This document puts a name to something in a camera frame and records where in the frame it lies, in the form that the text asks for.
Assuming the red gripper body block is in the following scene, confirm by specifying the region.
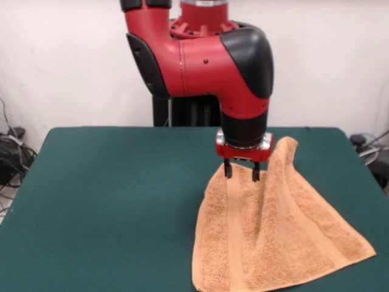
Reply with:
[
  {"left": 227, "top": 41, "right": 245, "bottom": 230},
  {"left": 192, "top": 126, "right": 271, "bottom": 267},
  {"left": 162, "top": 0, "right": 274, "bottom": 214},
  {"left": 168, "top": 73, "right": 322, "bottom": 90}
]
[{"left": 215, "top": 129, "right": 275, "bottom": 162}]

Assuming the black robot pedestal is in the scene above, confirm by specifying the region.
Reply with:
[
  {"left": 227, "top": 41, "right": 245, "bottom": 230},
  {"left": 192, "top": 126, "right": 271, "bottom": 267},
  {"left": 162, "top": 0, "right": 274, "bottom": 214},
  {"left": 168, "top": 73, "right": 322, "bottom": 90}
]
[{"left": 151, "top": 19, "right": 244, "bottom": 127}]

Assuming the black floor cable tangle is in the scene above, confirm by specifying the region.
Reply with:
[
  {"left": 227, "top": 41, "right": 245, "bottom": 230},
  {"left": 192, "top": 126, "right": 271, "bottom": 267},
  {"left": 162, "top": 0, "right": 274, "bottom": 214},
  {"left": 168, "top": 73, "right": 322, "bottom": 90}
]
[{"left": 0, "top": 97, "right": 39, "bottom": 214}]

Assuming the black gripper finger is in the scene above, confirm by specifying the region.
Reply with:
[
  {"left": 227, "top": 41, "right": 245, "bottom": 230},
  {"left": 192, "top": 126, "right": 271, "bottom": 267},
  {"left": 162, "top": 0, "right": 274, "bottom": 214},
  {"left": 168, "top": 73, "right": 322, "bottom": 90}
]
[
  {"left": 251, "top": 160, "right": 261, "bottom": 183},
  {"left": 223, "top": 157, "right": 234, "bottom": 179}
]

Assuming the orange terry towel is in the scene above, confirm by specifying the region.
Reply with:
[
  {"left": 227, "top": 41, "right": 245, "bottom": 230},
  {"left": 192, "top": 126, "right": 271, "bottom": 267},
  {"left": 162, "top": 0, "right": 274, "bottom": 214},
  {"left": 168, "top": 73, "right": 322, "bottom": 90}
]
[{"left": 191, "top": 136, "right": 377, "bottom": 292}]

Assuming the black stand base with caster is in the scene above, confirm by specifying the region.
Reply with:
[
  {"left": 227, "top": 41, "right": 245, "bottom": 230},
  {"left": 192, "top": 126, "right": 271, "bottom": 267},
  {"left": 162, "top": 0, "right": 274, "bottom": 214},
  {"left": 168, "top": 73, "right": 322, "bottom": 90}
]
[{"left": 349, "top": 133, "right": 389, "bottom": 195}]

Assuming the dark green table cloth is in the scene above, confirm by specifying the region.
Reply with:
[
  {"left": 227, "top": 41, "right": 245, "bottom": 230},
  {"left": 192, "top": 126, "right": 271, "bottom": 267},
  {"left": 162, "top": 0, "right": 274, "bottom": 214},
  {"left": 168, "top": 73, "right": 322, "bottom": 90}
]
[{"left": 0, "top": 127, "right": 389, "bottom": 292}]

